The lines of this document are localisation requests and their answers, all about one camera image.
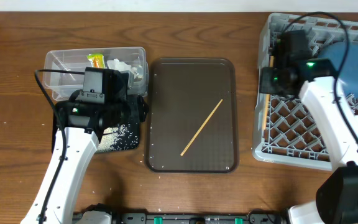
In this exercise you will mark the grey dishwasher rack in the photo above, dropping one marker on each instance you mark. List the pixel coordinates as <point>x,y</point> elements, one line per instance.
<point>291,136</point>

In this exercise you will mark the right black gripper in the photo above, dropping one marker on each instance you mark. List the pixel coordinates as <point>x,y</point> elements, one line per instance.
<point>268,87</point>

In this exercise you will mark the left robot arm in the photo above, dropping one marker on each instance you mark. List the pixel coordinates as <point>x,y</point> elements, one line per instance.
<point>58,193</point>

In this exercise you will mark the white napkin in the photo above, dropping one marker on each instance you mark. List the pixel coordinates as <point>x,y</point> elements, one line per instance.
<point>118,65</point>

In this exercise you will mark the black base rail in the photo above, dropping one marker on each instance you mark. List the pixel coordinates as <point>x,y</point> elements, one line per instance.
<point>253,217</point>

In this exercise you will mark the wooden chopstick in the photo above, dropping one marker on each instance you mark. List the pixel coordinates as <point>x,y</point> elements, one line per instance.
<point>267,99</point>
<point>201,128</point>

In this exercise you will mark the green orange snack wrapper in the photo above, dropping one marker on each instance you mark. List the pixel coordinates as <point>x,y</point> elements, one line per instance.
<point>97,60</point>

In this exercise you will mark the spilled white rice pile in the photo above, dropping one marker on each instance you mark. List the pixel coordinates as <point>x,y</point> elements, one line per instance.
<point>119,138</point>

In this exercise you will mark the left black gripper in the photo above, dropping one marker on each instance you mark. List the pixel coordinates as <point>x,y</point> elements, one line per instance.
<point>135,116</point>

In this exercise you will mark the dark blue plate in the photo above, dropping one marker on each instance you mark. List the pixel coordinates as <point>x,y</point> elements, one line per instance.
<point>349,74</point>

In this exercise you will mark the brown serving tray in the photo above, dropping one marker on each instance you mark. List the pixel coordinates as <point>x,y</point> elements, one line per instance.
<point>182,93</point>

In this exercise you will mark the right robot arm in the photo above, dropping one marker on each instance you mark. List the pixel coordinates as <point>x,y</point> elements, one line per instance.
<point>315,82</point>

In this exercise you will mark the clear plastic bin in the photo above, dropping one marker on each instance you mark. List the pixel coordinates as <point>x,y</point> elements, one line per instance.
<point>74,61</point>

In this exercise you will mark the black plastic bin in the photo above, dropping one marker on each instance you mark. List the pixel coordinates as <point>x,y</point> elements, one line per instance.
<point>89,128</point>

